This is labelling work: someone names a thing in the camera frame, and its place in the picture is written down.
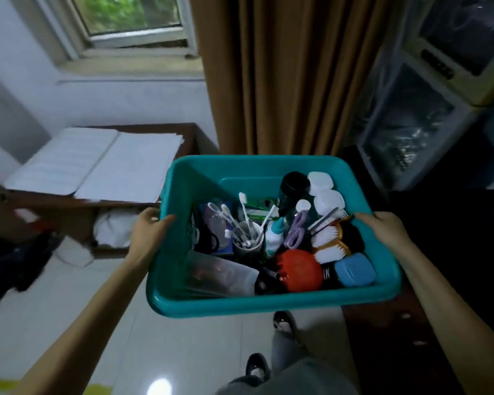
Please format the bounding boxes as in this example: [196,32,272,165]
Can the person's left hand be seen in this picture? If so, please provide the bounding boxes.
[128,207,177,264]

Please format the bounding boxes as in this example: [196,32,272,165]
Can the person's right hand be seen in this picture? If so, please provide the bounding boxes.
[354,211,414,255]

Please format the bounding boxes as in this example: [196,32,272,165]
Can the teal plastic tub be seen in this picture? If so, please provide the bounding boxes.
[146,155,403,318]

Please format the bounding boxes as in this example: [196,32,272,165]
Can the person's left forearm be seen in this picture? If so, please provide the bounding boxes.
[10,253,149,395]

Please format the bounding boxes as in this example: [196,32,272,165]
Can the person's right forearm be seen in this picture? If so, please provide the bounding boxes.
[397,240,494,395]

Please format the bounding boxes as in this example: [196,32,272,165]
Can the orange brush with white bristles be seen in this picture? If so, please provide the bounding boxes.
[314,241,351,264]
[311,223,344,249]

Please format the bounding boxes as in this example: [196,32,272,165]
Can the white round lid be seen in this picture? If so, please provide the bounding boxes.
[314,190,346,216]
[307,172,334,196]

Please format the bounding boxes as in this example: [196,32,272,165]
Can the metal tweezers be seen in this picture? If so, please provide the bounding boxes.
[307,207,340,233]

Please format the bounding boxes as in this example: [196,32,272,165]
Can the white toothbrush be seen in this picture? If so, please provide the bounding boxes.
[257,205,279,233]
[238,192,257,243]
[207,202,239,239]
[221,203,248,243]

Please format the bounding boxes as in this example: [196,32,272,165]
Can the blue plastic case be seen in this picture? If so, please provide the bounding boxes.
[334,253,377,288]

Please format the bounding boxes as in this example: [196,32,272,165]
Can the white plastic bag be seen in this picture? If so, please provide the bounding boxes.
[92,207,141,249]

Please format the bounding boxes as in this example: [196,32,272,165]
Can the white paper sheet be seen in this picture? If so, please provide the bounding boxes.
[74,132,184,204]
[4,127,120,196]

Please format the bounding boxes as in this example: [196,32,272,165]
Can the purple scissors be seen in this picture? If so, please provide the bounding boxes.
[284,210,309,250]

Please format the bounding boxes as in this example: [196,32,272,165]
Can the clear plastic box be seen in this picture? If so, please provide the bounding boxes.
[184,251,260,297]

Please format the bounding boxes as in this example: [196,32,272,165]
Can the black bottle cap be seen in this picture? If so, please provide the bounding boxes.
[278,172,311,216]

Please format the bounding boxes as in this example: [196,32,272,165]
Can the orange round container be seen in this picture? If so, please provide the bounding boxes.
[277,249,324,293]

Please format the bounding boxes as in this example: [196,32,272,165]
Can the grey cup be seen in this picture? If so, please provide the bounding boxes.
[232,220,265,257]

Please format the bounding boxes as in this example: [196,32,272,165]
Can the green toothpaste box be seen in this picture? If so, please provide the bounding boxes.
[243,196,280,220]

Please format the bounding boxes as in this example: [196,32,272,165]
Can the white bottle with blue cap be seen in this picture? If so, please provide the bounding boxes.
[265,217,288,257]

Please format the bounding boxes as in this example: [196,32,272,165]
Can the wooden desk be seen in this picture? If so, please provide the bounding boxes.
[0,123,220,259]

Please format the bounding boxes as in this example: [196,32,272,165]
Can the white-framed storage drawer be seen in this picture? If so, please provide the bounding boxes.
[355,57,480,192]

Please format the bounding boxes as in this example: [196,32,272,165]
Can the black sandal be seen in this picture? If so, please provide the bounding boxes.
[245,353,271,383]
[273,311,300,342]

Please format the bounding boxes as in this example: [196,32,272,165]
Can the black bag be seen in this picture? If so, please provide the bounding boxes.
[0,229,63,318]

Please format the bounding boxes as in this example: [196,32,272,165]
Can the brown curtain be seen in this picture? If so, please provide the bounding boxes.
[189,0,401,157]

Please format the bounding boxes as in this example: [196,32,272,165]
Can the grey trousers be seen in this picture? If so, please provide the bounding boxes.
[216,329,360,395]

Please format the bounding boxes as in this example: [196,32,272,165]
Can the window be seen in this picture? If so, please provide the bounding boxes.
[33,0,199,59]

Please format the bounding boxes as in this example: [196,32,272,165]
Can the cream-framed storage drawer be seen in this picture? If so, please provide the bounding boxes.
[403,0,494,107]

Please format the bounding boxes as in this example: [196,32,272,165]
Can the black hair tie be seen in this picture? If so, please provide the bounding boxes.
[195,230,221,255]

